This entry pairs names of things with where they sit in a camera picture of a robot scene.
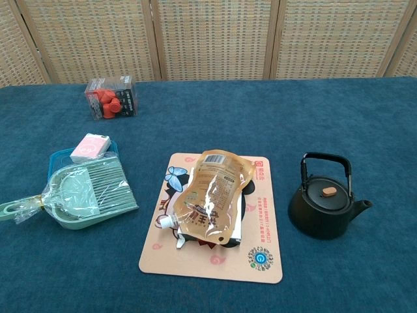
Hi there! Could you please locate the black teapot lid wooden knob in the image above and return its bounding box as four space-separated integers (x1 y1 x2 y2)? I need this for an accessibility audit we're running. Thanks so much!
306 178 351 204

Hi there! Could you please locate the brown spouted drink pouch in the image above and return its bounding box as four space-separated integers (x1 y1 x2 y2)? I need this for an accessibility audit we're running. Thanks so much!
158 149 259 246

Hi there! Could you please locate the dark blue table cloth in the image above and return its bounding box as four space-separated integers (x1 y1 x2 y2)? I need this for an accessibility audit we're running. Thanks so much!
0 76 417 313

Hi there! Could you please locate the peach cartoon mouse pad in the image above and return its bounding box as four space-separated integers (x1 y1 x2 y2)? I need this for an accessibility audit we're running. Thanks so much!
138 152 284 284

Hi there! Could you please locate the clear box with red caps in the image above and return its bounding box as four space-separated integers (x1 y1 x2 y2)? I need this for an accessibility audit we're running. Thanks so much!
84 74 139 122

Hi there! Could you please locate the mint green wrapped dustpan set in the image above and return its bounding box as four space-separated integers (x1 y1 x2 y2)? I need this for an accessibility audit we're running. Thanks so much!
0 155 141 231

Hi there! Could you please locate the woven rattan folding screen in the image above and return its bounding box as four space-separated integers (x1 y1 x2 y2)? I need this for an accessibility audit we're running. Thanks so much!
0 0 417 89

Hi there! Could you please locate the small pink white card box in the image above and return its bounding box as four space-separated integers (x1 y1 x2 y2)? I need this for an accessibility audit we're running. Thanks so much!
69 132 113 164

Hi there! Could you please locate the blue plastic tray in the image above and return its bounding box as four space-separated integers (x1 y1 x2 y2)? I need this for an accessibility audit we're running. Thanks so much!
48 140 122 197

